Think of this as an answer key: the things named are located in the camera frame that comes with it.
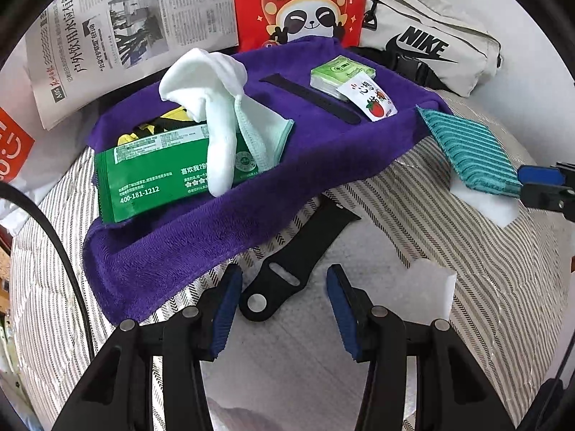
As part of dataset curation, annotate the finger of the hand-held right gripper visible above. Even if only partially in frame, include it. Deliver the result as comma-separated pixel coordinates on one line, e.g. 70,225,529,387
516,162,575,223

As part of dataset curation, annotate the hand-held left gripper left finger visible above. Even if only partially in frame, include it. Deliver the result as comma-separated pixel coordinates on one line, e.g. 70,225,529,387
53,263,244,431

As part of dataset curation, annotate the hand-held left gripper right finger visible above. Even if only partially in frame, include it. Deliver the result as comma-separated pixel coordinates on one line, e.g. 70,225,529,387
326,264,517,431

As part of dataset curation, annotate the teal striped cloth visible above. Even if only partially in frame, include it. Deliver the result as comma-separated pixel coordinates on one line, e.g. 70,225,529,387
415,105,522,198

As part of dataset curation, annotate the black watch strap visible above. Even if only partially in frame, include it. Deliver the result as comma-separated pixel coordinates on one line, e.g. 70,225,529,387
239,196,362,321
259,74,362,124

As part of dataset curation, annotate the green wet wipe packet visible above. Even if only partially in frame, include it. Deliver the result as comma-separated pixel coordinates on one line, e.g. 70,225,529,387
93,123,266,224

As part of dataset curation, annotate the white tomato print sachet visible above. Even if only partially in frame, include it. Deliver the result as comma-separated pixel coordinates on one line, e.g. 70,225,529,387
336,78,398,123

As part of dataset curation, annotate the yellow pouch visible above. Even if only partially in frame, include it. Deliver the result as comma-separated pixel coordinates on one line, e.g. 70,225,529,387
116,105,189,147

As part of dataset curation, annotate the white cloth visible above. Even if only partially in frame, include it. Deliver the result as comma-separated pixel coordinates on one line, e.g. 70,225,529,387
158,48,295,197

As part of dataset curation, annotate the green tissue pack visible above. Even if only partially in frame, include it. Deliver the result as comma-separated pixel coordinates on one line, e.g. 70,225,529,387
310,55,377,99

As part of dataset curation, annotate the purple towel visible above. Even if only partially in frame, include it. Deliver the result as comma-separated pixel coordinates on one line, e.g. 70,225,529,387
83,36,452,326

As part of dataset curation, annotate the white waist bag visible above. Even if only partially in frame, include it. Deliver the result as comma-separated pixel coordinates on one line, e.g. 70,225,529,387
348,0,504,97

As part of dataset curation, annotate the white plastic shopping bag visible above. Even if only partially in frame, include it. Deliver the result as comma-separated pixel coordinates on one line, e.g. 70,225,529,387
0,105,46,234

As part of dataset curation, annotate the newspaper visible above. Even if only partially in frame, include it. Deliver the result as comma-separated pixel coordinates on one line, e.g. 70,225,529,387
23,0,240,131

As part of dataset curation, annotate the red paper bag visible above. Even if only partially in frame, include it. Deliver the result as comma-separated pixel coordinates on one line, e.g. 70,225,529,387
231,0,370,52

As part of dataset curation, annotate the black cable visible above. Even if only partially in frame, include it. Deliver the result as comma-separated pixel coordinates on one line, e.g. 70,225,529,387
0,183,96,360

